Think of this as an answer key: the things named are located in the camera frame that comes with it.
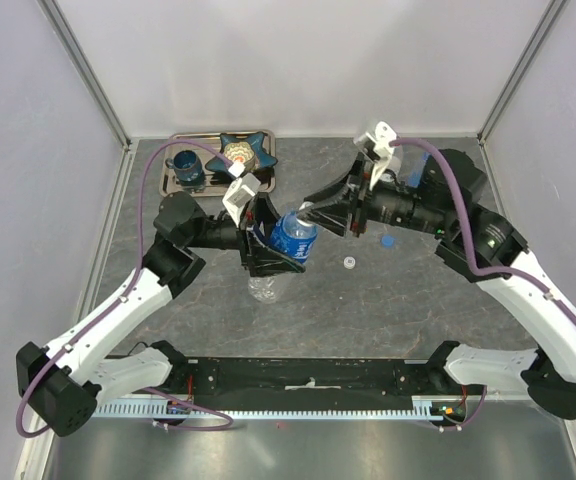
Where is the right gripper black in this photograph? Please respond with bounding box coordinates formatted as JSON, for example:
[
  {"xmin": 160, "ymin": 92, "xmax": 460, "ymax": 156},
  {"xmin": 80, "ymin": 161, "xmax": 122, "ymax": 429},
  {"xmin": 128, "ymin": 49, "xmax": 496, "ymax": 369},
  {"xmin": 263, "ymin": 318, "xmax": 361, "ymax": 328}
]
[{"xmin": 300, "ymin": 149, "xmax": 454, "ymax": 237}]

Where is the white blue-print bottle cap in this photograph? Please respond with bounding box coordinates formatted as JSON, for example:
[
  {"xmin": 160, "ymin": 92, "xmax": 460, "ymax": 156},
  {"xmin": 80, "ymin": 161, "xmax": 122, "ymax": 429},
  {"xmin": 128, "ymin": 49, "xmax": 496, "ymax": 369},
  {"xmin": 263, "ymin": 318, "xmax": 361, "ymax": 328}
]
[{"xmin": 298, "ymin": 202, "xmax": 313, "ymax": 212}]

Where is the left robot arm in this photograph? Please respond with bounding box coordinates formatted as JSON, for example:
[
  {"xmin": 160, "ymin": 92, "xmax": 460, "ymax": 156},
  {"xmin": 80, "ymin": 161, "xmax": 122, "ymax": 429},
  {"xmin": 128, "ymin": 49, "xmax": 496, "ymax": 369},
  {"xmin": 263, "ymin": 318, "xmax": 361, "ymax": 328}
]
[{"xmin": 16, "ymin": 192, "xmax": 317, "ymax": 437}]

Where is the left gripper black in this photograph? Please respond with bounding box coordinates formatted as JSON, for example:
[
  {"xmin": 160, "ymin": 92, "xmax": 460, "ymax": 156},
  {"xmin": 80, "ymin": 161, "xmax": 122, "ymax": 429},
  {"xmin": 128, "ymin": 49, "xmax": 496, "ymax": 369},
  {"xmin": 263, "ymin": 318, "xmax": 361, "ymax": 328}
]
[{"xmin": 186, "ymin": 192, "xmax": 310, "ymax": 278}]

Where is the metal tray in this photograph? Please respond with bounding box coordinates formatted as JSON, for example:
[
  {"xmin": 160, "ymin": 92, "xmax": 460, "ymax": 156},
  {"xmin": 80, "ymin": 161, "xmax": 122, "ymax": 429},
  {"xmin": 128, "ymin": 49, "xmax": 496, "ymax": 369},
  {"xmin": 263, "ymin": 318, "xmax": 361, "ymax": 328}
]
[{"xmin": 159, "ymin": 130, "xmax": 278, "ymax": 197}]

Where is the blue star-shaped dish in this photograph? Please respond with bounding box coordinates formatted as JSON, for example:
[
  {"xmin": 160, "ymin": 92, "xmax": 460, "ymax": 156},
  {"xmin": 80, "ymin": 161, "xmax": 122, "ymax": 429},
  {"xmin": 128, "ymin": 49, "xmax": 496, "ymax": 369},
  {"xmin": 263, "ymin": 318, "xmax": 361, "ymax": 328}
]
[{"xmin": 205, "ymin": 131, "xmax": 278, "ymax": 178}]

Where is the blue cap water bottle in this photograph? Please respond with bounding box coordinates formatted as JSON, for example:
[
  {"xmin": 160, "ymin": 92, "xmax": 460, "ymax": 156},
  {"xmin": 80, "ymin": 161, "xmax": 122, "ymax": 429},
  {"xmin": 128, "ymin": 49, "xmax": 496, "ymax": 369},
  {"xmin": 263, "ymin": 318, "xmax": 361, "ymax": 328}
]
[{"xmin": 407, "ymin": 153, "xmax": 430, "ymax": 188}]

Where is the small patterned bowl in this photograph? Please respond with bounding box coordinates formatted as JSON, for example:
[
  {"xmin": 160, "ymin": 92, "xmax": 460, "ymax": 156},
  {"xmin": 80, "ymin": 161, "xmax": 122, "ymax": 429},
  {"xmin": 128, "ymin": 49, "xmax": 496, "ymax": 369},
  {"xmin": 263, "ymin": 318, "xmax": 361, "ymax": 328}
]
[{"xmin": 223, "ymin": 141, "xmax": 258, "ymax": 171}]

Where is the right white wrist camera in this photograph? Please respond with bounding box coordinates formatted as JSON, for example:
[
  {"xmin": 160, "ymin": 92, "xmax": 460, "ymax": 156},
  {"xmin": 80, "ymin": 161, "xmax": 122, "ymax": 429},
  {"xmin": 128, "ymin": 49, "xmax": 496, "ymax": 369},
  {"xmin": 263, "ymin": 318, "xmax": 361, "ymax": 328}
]
[{"xmin": 353, "ymin": 121, "xmax": 399, "ymax": 191}]

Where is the blue label small bottle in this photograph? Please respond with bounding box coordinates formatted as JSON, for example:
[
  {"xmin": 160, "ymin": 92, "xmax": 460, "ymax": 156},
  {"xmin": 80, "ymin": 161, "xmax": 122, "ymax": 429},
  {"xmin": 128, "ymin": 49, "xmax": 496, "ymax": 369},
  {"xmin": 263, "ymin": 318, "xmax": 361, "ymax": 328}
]
[{"xmin": 248, "ymin": 210, "xmax": 318, "ymax": 304}]

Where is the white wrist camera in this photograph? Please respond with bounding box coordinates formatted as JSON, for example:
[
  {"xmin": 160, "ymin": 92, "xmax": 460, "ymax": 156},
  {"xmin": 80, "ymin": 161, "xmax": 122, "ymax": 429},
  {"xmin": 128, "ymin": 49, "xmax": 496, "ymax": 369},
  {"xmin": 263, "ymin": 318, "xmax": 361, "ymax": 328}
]
[
  {"xmin": 353, "ymin": 121, "xmax": 399, "ymax": 191},
  {"xmin": 222, "ymin": 164, "xmax": 261, "ymax": 226}
]

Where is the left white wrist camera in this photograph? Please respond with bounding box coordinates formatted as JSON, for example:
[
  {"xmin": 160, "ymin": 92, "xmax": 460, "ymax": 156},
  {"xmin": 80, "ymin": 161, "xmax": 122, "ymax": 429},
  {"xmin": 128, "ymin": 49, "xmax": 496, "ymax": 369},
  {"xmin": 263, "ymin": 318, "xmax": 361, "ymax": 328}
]
[{"xmin": 222, "ymin": 164, "xmax": 261, "ymax": 226}]

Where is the white QR bottle cap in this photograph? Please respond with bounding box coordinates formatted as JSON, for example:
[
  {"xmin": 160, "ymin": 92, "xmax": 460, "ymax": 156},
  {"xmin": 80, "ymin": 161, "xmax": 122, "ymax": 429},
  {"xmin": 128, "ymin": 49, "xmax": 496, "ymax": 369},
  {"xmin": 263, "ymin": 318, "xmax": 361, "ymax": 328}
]
[{"xmin": 343, "ymin": 256, "xmax": 356, "ymax": 269}]

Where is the red label water bottle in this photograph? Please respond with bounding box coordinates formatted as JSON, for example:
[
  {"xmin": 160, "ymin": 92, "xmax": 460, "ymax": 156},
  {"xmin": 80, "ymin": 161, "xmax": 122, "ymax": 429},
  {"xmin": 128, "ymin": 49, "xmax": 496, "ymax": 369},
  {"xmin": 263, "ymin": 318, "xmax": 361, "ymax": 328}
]
[{"xmin": 380, "ymin": 146, "xmax": 404, "ymax": 183}]

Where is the blue bottle cap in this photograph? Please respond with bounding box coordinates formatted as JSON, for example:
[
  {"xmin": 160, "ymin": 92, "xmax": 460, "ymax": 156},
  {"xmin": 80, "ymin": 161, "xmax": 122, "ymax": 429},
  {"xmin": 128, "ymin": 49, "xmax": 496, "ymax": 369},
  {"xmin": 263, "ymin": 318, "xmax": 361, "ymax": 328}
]
[{"xmin": 381, "ymin": 235, "xmax": 395, "ymax": 248}]

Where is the blue ceramic cup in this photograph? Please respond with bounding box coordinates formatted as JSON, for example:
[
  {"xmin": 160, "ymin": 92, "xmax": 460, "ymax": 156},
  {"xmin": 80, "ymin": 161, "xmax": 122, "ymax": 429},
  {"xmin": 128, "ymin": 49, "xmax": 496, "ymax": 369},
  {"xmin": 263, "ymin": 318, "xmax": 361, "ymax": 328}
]
[{"xmin": 165, "ymin": 150, "xmax": 206, "ymax": 194}]

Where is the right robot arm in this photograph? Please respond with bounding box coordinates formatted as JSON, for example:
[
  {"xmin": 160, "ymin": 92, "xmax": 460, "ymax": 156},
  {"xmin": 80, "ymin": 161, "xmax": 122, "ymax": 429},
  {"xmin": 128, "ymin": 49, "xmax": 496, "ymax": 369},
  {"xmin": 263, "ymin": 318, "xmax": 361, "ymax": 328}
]
[{"xmin": 299, "ymin": 145, "xmax": 576, "ymax": 420}]

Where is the slotted cable duct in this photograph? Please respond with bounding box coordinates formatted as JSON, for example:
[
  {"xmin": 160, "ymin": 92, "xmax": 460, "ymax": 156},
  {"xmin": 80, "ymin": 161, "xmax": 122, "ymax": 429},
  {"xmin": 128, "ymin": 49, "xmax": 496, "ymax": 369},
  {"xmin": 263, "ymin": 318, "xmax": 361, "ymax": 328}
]
[{"xmin": 93, "ymin": 395, "xmax": 443, "ymax": 422}]

